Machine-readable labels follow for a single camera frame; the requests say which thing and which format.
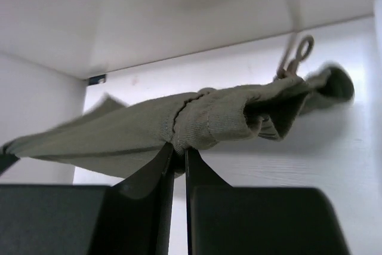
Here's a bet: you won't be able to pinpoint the olive green shorts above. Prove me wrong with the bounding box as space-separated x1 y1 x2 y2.
0 35 356 180

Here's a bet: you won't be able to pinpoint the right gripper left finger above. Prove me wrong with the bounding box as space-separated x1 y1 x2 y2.
1 144 174 254

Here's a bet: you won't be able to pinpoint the small blue corner label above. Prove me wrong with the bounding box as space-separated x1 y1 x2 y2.
88 74 107 86

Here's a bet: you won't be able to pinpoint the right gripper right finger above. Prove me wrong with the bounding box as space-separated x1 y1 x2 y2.
185 149 350 255

